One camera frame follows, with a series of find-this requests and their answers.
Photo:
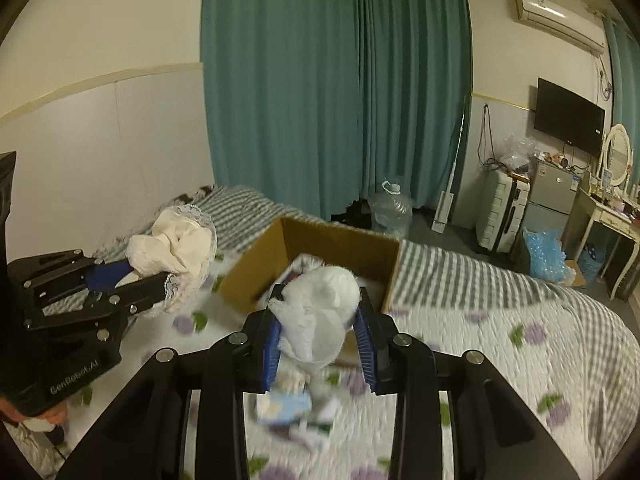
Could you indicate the teal window curtain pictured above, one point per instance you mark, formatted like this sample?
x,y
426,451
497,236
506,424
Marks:
x,y
622,85

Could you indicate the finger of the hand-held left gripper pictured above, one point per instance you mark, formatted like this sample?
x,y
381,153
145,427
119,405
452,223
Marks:
x,y
145,292
107,274

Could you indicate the white vanity table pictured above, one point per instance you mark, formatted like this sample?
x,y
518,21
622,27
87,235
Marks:
x,y
607,220

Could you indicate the blue white patterned cloth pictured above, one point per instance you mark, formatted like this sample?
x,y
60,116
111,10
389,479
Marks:
x,y
282,407

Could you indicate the white soft cloth bundle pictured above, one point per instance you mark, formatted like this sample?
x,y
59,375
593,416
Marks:
x,y
322,310

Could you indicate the narrow teal curtain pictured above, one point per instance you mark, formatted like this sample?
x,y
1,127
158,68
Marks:
x,y
415,85

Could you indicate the black wall television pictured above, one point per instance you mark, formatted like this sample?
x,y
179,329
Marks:
x,y
567,117

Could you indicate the white green patterned cloth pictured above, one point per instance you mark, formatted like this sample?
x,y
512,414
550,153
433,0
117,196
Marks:
x,y
320,422

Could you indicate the oval vanity mirror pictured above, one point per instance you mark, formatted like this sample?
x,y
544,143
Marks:
x,y
617,155

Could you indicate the cardboard box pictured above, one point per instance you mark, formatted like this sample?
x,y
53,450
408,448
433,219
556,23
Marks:
x,y
345,247

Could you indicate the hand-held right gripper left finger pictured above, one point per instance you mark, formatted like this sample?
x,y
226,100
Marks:
x,y
272,355

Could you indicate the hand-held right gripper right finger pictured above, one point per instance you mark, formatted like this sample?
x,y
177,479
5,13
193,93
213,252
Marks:
x,y
366,355

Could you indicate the blue plastic basket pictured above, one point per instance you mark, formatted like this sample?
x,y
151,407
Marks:
x,y
592,262

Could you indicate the wide teal curtain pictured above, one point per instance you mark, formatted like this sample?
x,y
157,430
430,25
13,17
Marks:
x,y
280,85

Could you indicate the clear plastic bag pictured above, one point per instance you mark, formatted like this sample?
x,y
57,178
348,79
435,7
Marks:
x,y
517,150

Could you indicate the clear water jug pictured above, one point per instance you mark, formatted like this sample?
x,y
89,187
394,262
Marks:
x,y
390,210

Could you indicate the bed with floral quilt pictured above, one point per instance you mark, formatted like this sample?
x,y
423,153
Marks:
x,y
500,270

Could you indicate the white suitcase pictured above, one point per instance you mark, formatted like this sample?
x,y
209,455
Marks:
x,y
500,210

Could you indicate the white flat mop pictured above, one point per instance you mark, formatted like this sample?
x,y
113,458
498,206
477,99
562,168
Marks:
x,y
450,185

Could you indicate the silver mini fridge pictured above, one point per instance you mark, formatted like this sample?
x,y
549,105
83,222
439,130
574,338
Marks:
x,y
552,195

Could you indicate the black bag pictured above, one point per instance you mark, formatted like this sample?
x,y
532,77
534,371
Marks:
x,y
357,212

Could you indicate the blue plastic bag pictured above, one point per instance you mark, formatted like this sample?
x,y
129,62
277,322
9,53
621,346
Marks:
x,y
545,255

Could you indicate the cream lace garment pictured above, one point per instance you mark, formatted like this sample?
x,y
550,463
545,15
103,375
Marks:
x,y
175,242

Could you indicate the white air conditioner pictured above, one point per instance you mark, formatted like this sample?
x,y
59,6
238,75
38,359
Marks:
x,y
560,17

